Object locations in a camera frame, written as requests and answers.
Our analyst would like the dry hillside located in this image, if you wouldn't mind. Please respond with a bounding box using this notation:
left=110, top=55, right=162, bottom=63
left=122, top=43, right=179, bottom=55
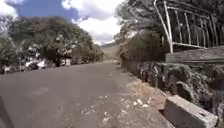
left=99, top=41, right=122, bottom=62

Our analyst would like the dirt roadside strip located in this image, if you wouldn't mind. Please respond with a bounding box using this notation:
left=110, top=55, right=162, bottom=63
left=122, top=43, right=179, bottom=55
left=114, top=64, right=174, bottom=116

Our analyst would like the grey asphalt road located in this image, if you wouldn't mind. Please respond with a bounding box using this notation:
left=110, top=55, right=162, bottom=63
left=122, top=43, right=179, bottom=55
left=0, top=60, right=174, bottom=128

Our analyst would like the group of trees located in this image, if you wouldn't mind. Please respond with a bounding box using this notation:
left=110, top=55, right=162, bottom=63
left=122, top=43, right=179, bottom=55
left=0, top=14, right=105, bottom=75

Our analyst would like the white building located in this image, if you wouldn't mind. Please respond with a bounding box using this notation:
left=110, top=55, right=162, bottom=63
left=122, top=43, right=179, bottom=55
left=19, top=56, right=73, bottom=71

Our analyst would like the white metal railing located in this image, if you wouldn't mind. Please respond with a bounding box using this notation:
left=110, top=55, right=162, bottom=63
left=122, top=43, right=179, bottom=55
left=152, top=0, right=224, bottom=55

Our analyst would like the concrete kerb block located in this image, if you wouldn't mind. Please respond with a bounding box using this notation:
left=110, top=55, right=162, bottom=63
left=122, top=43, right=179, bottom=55
left=162, top=95, right=219, bottom=128

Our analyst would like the dark stone wall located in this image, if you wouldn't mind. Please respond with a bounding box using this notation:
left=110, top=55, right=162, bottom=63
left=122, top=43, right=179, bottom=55
left=120, top=59, right=224, bottom=128

